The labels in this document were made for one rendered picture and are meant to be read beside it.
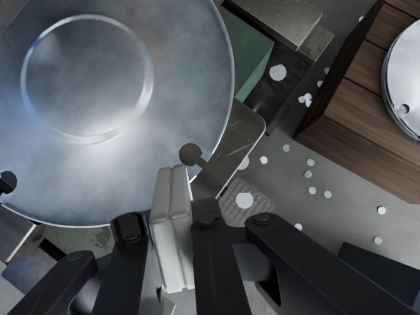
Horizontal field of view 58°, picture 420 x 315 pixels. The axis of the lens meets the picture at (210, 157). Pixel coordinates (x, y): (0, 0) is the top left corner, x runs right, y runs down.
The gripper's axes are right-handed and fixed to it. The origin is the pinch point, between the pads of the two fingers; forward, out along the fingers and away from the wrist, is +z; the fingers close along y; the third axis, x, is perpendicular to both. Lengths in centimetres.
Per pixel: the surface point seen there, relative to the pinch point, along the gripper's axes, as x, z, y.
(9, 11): 11.8, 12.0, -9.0
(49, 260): -15.1, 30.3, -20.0
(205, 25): 9.6, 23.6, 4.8
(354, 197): -41, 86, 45
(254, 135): -1.5, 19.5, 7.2
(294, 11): 10.4, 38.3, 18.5
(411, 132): -15, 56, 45
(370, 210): -45, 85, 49
